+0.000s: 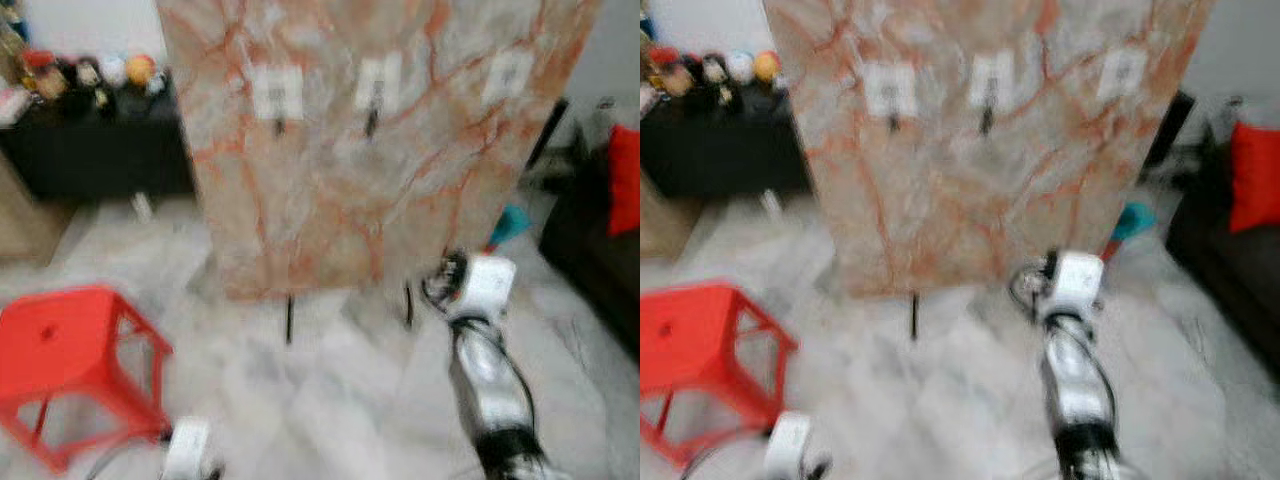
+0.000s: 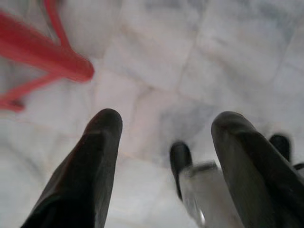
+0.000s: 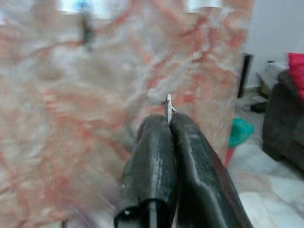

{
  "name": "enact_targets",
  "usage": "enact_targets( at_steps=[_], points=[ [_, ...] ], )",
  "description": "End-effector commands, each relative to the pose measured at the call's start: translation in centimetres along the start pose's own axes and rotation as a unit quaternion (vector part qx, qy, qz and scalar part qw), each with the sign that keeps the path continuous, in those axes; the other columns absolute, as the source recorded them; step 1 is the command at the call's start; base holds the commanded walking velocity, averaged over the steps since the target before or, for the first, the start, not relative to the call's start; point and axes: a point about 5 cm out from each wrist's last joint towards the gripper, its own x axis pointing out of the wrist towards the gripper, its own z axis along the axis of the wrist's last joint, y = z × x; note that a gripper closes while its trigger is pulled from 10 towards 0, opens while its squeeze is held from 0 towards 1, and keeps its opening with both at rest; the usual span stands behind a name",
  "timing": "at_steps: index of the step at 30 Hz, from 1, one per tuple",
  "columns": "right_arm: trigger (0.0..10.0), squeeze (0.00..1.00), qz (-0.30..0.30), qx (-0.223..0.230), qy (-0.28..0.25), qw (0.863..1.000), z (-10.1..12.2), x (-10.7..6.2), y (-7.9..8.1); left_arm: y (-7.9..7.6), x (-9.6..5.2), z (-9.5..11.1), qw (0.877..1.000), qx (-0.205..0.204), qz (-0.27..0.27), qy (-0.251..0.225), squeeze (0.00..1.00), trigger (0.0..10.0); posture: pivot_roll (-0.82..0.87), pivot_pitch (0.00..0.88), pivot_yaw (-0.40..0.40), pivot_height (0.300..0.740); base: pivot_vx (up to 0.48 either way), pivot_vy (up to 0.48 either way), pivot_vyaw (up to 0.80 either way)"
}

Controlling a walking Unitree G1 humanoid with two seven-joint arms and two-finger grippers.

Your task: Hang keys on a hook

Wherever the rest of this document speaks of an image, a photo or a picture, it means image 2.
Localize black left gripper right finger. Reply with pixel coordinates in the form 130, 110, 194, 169
210, 111, 304, 228

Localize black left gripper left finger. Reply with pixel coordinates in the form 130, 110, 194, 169
20, 108, 124, 228

